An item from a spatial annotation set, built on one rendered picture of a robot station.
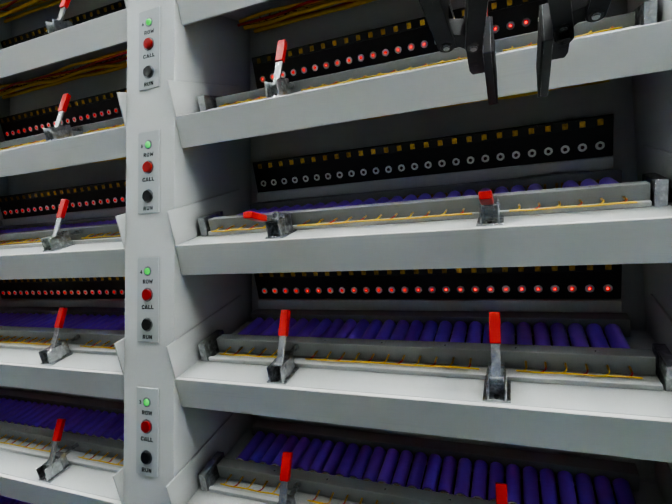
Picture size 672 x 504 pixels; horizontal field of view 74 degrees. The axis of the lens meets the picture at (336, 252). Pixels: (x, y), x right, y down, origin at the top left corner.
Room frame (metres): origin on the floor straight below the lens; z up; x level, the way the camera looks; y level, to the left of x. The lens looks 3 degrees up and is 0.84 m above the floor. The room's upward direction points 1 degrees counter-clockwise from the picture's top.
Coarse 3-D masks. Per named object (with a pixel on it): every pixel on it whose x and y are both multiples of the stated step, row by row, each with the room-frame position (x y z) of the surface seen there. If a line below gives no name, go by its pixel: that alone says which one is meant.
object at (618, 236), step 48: (240, 192) 0.78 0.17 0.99; (288, 192) 0.75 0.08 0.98; (336, 192) 0.72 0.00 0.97; (192, 240) 0.65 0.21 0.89; (240, 240) 0.60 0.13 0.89; (288, 240) 0.56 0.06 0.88; (336, 240) 0.54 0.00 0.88; (384, 240) 0.52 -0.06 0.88; (432, 240) 0.50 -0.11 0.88; (480, 240) 0.48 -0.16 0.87; (528, 240) 0.46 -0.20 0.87; (576, 240) 0.45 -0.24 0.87; (624, 240) 0.43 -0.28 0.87
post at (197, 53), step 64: (128, 0) 0.67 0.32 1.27; (128, 64) 0.66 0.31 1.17; (192, 64) 0.67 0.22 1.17; (128, 128) 0.66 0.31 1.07; (128, 192) 0.66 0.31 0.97; (192, 192) 0.67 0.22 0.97; (128, 256) 0.66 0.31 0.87; (128, 320) 0.66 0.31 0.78; (192, 320) 0.67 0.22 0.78; (128, 384) 0.66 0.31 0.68; (128, 448) 0.66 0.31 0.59; (192, 448) 0.67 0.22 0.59
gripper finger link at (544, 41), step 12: (540, 12) 0.30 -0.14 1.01; (540, 24) 0.29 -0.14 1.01; (540, 36) 0.30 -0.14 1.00; (552, 36) 0.29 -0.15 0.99; (540, 48) 0.30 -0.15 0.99; (552, 48) 0.30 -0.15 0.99; (540, 60) 0.31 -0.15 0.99; (540, 72) 0.32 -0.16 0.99; (540, 84) 0.34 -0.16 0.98; (540, 96) 0.35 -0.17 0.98
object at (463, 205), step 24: (528, 192) 0.50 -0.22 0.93; (552, 192) 0.49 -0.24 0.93; (576, 192) 0.48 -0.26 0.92; (600, 192) 0.47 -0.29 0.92; (624, 192) 0.46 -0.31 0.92; (648, 192) 0.46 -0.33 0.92; (240, 216) 0.64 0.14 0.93; (312, 216) 0.60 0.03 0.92; (336, 216) 0.59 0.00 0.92; (360, 216) 0.58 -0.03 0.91; (384, 216) 0.57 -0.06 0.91; (408, 216) 0.55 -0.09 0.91; (432, 216) 0.53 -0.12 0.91
